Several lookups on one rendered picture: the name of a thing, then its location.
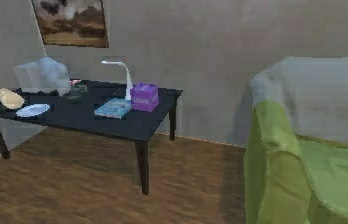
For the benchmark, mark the purple tissue box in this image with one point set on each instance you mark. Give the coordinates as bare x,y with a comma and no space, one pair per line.
144,97

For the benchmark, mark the white desk lamp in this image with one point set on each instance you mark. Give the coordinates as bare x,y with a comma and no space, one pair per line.
127,80

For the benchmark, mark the light blue book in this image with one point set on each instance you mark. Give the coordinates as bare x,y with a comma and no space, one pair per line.
113,108

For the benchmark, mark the black table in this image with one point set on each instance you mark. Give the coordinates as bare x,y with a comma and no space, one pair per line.
78,116

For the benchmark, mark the dark grey small object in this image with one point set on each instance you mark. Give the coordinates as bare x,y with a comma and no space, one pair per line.
76,90

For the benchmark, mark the grey crumpled cloth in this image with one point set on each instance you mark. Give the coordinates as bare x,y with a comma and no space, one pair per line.
43,76

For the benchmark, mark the framed brown landscape picture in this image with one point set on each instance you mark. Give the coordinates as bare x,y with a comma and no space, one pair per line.
73,21

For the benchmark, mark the pale blue plate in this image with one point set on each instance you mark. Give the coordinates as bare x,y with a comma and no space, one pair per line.
32,110

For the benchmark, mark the green and grey armchair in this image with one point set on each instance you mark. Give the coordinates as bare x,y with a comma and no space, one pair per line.
315,140

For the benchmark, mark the tan bread loaf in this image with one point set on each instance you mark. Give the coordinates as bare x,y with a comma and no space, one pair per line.
10,98

